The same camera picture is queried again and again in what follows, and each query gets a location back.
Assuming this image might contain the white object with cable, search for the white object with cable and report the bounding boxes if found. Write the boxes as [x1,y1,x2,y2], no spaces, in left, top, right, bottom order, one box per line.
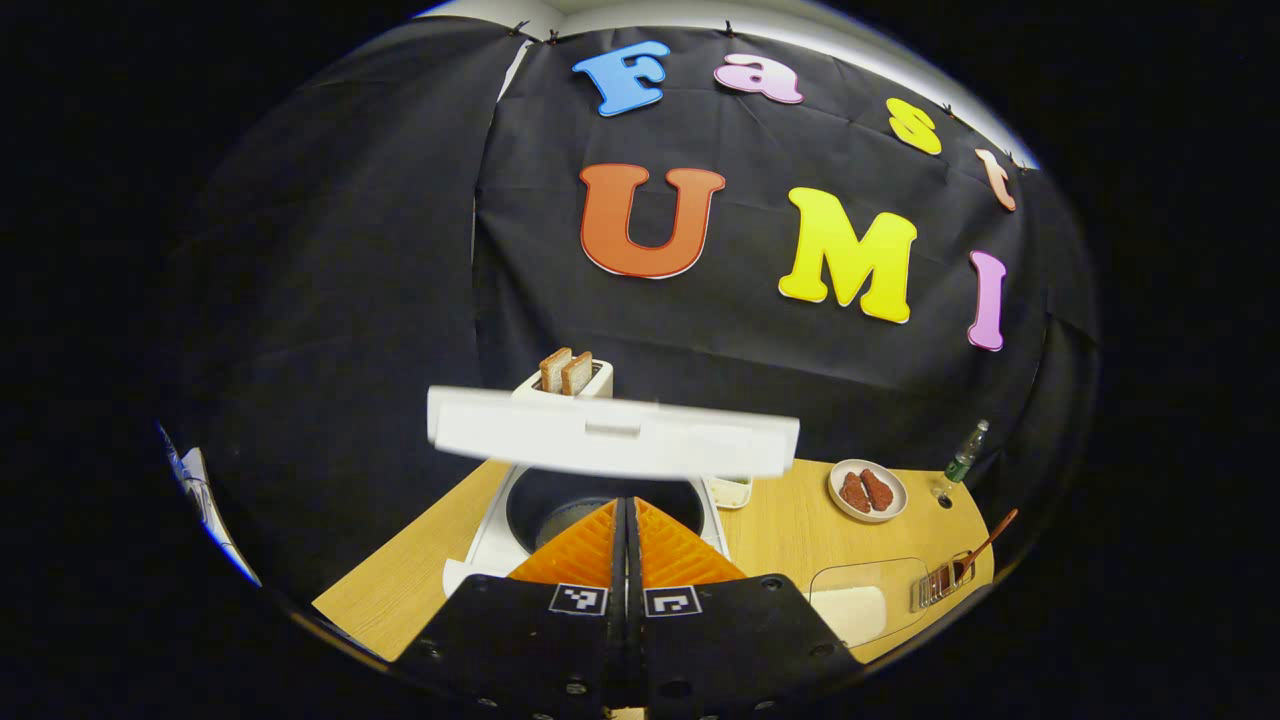
[160,425,263,588]

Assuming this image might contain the clear plastic container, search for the clear plastic container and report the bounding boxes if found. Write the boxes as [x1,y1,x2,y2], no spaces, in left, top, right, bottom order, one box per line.
[808,557,931,649]

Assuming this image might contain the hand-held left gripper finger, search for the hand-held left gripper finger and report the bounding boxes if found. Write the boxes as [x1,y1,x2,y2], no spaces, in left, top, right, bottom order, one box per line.
[628,497,863,720]
[395,498,629,720]

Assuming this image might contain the green label water bottle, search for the green label water bottle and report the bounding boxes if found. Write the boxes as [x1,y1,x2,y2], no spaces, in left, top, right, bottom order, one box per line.
[932,419,991,501]

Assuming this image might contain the brown wooden spoon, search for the brown wooden spoon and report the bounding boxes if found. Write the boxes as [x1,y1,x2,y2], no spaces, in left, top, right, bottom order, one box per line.
[940,508,1019,591]

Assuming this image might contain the black backdrop cloth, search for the black backdrop cloth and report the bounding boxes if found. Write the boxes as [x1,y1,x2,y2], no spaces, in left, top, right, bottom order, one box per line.
[160,15,1101,601]

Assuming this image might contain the round white plate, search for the round white plate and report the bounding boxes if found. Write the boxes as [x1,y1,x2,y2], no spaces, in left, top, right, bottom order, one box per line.
[828,459,909,524]

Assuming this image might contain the white rice cooker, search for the white rice cooker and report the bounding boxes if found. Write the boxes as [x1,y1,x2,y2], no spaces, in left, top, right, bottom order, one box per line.
[428,385,801,598]

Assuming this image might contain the white toaster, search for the white toaster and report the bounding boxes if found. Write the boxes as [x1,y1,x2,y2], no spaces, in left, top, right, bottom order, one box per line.
[512,360,615,403]

